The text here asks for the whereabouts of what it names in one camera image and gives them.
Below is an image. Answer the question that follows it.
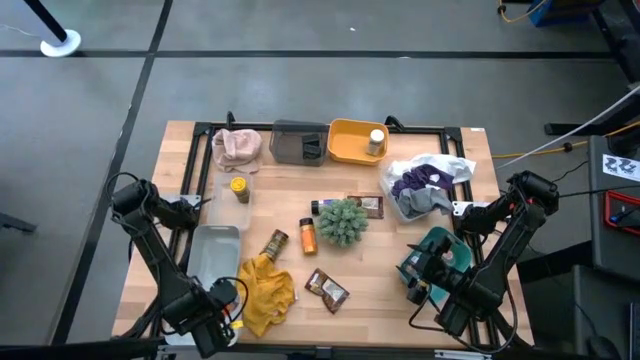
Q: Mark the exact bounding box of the brown spice packet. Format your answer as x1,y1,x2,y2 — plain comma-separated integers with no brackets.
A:
304,268,351,315
347,195,385,220

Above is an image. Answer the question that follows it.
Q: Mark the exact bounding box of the orange spice bottle black lid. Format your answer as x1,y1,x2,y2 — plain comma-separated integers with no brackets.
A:
298,216,319,256

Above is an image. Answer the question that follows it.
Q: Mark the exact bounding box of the artificial succulent plant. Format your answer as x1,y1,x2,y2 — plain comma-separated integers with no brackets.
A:
315,198,370,249

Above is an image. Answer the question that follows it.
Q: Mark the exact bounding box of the black desk frame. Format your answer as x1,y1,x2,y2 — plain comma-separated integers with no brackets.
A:
543,0,640,137

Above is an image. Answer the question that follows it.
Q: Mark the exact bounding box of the pink cloth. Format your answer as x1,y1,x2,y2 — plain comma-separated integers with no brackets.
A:
211,128,264,175

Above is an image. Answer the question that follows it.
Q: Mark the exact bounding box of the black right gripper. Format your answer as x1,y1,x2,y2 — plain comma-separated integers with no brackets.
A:
396,237,469,306

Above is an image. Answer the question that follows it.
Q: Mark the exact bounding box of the black pole white base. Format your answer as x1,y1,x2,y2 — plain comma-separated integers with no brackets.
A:
20,0,83,59

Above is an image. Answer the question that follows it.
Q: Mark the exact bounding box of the small clear plastic container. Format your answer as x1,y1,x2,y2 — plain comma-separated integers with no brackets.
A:
207,172,255,232

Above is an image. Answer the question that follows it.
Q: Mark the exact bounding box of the low black cabinet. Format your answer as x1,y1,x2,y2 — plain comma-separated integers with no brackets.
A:
572,264,640,360

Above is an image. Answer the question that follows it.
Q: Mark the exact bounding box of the black furniture foot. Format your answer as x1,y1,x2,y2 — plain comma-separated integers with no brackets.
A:
0,211,39,235

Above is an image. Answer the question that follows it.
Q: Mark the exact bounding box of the orange plastic bin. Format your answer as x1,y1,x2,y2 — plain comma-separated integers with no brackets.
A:
327,118,390,166

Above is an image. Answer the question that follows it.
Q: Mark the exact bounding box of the white cable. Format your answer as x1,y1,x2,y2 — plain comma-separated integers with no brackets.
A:
494,83,640,171

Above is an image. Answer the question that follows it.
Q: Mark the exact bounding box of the yellow-lid spice bottle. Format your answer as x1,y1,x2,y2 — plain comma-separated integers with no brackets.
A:
229,176,251,205

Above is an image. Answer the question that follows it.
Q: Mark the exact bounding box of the black cable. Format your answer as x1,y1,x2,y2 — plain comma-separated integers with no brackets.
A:
557,183,640,199

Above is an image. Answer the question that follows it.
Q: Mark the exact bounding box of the white sticker black print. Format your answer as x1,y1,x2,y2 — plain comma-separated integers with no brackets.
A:
602,153,640,182

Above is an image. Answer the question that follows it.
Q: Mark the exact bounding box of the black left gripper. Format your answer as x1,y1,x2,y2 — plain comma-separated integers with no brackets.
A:
195,278,240,359

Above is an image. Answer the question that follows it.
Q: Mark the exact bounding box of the black metal rig frame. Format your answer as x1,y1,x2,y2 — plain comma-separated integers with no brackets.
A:
112,110,535,354

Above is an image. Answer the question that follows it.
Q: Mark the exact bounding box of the purple cloth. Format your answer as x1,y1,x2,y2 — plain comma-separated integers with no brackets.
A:
390,163,455,199

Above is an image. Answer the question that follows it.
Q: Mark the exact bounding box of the black rounded object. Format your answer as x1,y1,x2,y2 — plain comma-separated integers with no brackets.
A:
587,334,624,360

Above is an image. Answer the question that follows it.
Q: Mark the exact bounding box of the grey cloth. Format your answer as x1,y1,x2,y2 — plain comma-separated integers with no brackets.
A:
397,187,455,220

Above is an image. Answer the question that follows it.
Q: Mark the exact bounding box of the yellow cloth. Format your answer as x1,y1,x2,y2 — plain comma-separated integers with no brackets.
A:
236,253,297,339

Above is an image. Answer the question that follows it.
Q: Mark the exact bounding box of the yellow extension cable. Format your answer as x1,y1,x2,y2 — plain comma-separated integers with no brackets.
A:
491,121,640,161

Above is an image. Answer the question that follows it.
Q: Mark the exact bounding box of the blue box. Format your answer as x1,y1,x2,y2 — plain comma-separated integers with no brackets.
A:
528,0,592,28

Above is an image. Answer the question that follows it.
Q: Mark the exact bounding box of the white-lid glass spice jar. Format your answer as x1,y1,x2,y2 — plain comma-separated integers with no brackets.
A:
367,128,386,157

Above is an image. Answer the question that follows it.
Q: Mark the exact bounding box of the brown-lid spice bottle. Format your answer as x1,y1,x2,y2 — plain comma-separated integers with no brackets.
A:
259,228,290,262

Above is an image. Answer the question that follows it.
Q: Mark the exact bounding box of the purple-label spice bottle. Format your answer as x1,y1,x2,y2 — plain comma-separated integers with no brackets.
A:
310,198,341,216

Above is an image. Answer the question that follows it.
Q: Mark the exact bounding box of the teal plastic bin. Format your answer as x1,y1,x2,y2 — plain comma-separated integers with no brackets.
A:
397,225,474,304

